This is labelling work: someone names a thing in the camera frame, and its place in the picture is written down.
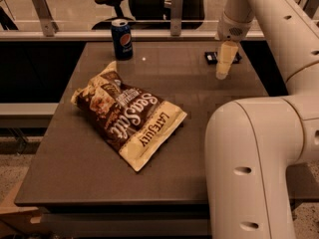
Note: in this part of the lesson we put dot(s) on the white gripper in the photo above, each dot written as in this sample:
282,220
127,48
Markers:
231,30

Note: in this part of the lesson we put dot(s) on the blue rxbar blueberry bar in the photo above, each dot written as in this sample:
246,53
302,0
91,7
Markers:
211,58

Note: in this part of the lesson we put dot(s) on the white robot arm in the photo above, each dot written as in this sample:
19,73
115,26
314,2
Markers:
250,143

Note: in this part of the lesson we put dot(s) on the brown sea salt chip bag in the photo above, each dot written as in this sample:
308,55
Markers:
134,122

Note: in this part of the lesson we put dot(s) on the black office chair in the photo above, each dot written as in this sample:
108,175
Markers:
154,14

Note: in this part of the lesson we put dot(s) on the blue pepsi can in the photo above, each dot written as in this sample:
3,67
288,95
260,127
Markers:
122,39

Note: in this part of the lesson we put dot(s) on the cardboard box at floor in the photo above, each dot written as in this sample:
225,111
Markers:
15,220

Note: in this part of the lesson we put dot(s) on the middle metal glass bracket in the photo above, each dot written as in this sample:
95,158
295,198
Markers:
175,17

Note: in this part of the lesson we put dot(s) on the left metal glass bracket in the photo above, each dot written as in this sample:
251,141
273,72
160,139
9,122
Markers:
48,25

